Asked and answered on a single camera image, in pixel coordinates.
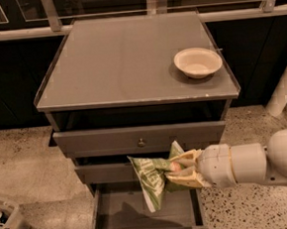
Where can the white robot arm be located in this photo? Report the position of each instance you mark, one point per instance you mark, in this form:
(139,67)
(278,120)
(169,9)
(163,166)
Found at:
(255,163)

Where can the grey top drawer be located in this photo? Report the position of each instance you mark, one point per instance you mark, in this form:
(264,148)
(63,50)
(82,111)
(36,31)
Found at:
(123,140)

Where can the green jalapeno chip bag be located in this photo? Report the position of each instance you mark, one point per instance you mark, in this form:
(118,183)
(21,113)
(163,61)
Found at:
(152,176)

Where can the grey middle drawer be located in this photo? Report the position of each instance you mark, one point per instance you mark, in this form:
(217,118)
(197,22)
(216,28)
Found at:
(115,173)

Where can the grey drawer cabinet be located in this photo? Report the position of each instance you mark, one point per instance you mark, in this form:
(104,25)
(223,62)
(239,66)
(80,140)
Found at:
(120,72)

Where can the grey drawer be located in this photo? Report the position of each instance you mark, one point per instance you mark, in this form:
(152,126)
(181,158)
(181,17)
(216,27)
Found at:
(115,173)
(122,206)
(123,140)

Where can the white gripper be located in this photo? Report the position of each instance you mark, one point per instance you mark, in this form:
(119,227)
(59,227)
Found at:
(214,166)

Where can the white diagonal support pole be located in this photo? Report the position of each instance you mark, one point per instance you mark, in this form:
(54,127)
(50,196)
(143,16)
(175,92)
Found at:
(278,99)

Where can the brass top drawer knob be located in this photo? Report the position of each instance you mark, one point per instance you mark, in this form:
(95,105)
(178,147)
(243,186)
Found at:
(141,143)

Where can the metal window railing frame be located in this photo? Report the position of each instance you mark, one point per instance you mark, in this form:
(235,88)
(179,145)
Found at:
(29,18)

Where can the grey bottom drawer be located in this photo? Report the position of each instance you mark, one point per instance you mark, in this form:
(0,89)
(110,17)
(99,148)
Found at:
(122,206)

